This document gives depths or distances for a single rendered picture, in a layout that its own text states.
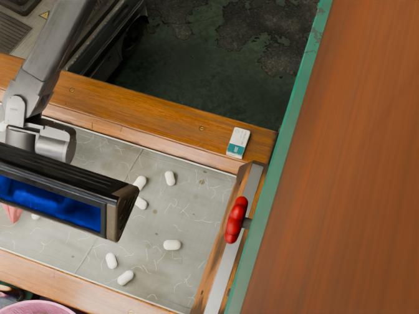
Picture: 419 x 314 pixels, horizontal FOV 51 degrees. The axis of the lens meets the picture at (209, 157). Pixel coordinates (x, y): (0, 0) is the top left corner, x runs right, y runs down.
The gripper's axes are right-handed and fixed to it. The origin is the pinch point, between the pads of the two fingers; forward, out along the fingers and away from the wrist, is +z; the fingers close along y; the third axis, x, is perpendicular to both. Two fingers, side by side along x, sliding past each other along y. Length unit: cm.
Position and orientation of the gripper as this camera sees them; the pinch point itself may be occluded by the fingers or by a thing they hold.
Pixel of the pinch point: (14, 218)
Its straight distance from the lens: 98.5
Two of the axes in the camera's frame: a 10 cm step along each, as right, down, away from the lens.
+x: 2.2, -2.6, 9.4
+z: -2.1, 9.3, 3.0
